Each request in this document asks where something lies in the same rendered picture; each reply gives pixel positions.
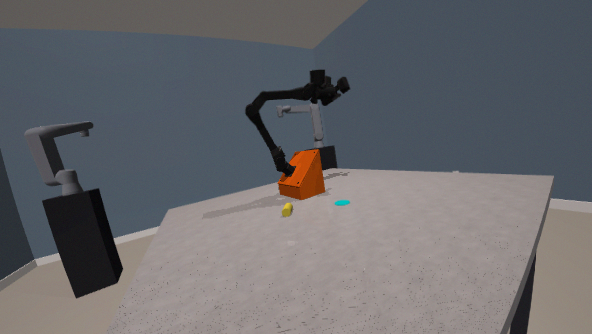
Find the yellow cylinder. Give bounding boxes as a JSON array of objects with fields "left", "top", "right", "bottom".
[{"left": 282, "top": 203, "right": 293, "bottom": 217}]

